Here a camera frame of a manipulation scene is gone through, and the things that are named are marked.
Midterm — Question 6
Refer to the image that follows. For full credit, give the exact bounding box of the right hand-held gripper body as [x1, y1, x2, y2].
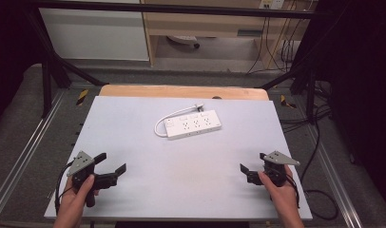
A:
[246, 150, 300, 188]

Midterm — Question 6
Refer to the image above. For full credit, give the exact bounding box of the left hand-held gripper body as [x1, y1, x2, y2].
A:
[67, 150, 120, 209]

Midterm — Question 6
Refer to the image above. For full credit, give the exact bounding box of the white power strip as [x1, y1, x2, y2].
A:
[164, 109, 222, 141]

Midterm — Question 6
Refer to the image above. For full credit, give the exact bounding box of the white power strip cable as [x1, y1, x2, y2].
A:
[154, 105, 199, 138]

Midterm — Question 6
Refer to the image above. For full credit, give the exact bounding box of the person's right hand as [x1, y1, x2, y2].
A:
[258, 164, 299, 217]

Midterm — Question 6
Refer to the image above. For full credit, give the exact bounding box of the person's left hand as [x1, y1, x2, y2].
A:
[58, 174, 101, 219]

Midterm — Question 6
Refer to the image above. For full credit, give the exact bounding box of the yellow black tape marker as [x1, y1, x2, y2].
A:
[280, 94, 298, 109]
[75, 88, 89, 106]

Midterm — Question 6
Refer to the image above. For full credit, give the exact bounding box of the wooden table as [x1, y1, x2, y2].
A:
[98, 84, 270, 102]

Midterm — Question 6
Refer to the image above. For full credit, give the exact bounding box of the white cabinet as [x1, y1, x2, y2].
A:
[38, 7, 150, 62]

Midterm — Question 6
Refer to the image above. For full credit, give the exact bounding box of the dark curtain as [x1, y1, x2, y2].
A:
[303, 0, 386, 208]
[0, 0, 45, 123]

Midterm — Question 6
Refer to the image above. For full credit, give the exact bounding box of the white chair base with caster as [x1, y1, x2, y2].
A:
[166, 34, 201, 49]

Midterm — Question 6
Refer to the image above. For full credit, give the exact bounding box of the light wooden desk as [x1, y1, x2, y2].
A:
[140, 0, 313, 69]

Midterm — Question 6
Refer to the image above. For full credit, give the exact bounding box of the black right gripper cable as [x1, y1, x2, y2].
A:
[283, 172, 300, 210]

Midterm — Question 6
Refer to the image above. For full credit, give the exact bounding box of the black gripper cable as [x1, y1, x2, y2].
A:
[283, 172, 300, 210]
[54, 161, 76, 217]

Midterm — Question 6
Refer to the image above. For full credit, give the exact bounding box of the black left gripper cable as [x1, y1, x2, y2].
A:
[54, 161, 76, 217]

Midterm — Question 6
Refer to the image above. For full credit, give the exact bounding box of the black floor cable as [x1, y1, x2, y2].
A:
[299, 104, 339, 221]

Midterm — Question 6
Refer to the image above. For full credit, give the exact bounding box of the aluminium floor rail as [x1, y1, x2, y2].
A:
[0, 90, 68, 220]
[303, 123, 364, 228]

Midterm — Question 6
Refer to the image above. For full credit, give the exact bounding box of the bundle of hanging cables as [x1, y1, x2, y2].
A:
[245, 9, 307, 76]

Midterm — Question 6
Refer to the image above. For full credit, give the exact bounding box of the white wall outlet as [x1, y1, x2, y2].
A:
[259, 0, 285, 10]

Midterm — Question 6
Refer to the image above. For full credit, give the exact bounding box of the black metal frame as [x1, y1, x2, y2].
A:
[22, 0, 320, 125]

